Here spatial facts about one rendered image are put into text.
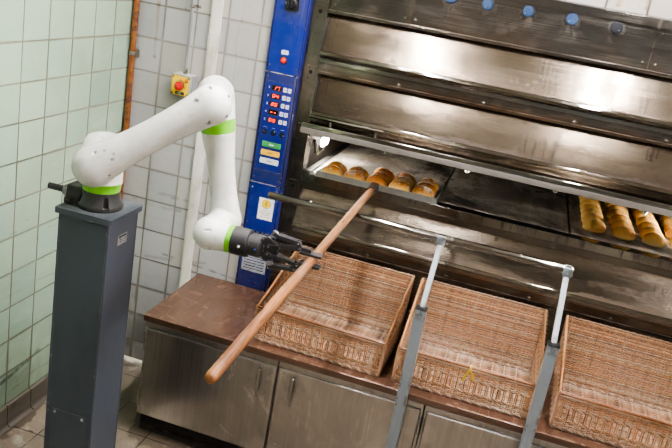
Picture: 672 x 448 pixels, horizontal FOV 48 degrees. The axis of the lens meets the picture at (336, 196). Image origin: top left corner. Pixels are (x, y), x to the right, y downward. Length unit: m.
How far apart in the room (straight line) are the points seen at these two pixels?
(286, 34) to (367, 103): 0.45
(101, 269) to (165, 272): 1.27
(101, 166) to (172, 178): 1.34
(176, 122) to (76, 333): 0.85
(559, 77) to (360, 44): 0.82
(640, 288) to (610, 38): 1.03
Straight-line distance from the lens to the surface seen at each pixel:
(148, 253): 3.85
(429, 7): 3.22
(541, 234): 3.30
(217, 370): 1.72
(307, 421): 3.21
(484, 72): 3.18
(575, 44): 3.18
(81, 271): 2.64
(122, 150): 2.34
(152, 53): 3.62
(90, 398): 2.83
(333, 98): 3.31
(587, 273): 3.37
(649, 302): 3.41
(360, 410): 3.11
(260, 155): 3.43
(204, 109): 2.27
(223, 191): 2.52
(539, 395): 2.90
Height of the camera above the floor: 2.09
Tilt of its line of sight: 17 degrees down
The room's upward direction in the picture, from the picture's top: 10 degrees clockwise
